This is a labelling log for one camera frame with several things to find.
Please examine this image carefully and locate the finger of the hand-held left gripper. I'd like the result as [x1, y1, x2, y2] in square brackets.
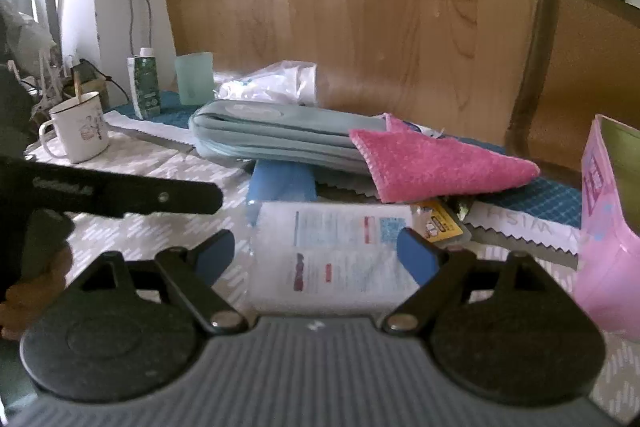
[30, 164, 224, 218]

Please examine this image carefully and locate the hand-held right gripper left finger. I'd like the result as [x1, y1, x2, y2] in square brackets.
[70, 229, 248, 335]

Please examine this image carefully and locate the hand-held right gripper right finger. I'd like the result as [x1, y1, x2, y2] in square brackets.
[382, 227, 571, 335]

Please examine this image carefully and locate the white wet wipes packet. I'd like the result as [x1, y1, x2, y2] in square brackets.
[248, 201, 426, 314]

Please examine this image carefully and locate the blue soft pack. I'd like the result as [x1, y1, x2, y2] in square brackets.
[247, 160, 319, 204]

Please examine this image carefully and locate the person's left hand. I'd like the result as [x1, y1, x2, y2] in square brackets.
[0, 247, 76, 340]

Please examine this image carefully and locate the white patterned tablecloth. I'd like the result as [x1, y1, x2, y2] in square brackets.
[0, 127, 640, 410]

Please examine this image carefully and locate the small yellow packet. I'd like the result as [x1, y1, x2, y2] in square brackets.
[414, 200, 472, 249]

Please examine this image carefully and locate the white zigzag-edged paper strip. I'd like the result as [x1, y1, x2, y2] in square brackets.
[464, 201, 582, 269]
[102, 111, 199, 154]

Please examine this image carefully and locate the white enamel mug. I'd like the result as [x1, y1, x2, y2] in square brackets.
[39, 91, 111, 164]

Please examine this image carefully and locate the pink towel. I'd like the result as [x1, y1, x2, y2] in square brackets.
[348, 113, 541, 204]

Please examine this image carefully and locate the green drink carton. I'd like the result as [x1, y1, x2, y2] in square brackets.
[127, 47, 162, 120]

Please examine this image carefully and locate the pale teal plastic cup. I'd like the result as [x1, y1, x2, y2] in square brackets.
[174, 51, 215, 106]

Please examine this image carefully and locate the dark green box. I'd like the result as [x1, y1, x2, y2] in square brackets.
[64, 58, 111, 108]

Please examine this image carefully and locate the grey-blue fabric pouch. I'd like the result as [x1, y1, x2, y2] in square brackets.
[189, 99, 387, 176]

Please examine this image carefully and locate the teal checkered cloth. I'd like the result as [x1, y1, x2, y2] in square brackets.
[102, 91, 585, 230]

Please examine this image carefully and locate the grey crumpled plastic bag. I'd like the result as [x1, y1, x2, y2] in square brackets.
[0, 0, 57, 58]

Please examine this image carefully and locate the clear white plastic bag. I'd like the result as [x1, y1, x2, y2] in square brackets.
[214, 60, 321, 106]

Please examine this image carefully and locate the pink paper gift bag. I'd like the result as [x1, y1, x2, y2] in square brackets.
[572, 114, 640, 344]

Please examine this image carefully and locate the wooden board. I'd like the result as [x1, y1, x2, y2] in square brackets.
[157, 0, 539, 148]

